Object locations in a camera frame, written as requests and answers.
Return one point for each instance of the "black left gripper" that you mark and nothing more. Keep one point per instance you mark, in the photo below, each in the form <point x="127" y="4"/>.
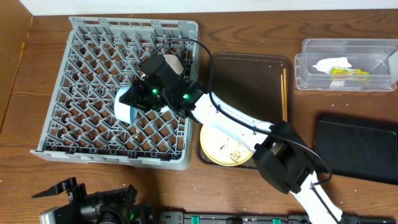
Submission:
<point x="76" y="191"/>

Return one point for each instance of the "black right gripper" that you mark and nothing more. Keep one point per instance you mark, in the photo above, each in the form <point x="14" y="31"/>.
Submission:
<point x="135" y="97"/>

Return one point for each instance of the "pale pink bowl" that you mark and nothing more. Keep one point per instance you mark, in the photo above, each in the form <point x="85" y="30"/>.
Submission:
<point x="174" y="63"/>

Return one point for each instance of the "yellow plate with scraps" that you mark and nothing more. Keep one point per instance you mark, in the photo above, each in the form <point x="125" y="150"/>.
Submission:
<point x="221" y="148"/>

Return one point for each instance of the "wooden chopstick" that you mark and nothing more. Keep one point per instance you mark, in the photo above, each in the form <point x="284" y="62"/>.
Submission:
<point x="284" y="82"/>
<point x="283" y="97"/>

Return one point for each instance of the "white paper napkin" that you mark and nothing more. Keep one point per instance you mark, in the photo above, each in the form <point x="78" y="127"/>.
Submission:
<point x="326" y="66"/>

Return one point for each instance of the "yellow green snack wrapper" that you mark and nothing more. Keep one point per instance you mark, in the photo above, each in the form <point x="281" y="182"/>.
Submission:
<point x="348" y="73"/>

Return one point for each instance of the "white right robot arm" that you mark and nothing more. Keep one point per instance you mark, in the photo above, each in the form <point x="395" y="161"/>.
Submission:
<point x="281" y="157"/>

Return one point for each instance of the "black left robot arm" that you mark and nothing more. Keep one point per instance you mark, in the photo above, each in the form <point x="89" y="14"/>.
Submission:
<point x="113" y="206"/>

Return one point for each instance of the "grey dishwasher rack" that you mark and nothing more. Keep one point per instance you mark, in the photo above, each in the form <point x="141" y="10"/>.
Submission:
<point x="103" y="55"/>

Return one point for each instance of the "black waste bin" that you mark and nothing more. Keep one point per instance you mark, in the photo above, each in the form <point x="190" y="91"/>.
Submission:
<point x="359" y="148"/>

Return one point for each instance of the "clear plastic waste bin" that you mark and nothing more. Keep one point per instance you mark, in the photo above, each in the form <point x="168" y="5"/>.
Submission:
<point x="376" y="56"/>

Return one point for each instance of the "dark brown serving tray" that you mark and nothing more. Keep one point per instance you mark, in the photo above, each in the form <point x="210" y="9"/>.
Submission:
<point x="252" y="83"/>

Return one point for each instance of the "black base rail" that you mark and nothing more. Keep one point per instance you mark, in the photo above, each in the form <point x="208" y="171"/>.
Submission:
<point x="178" y="217"/>

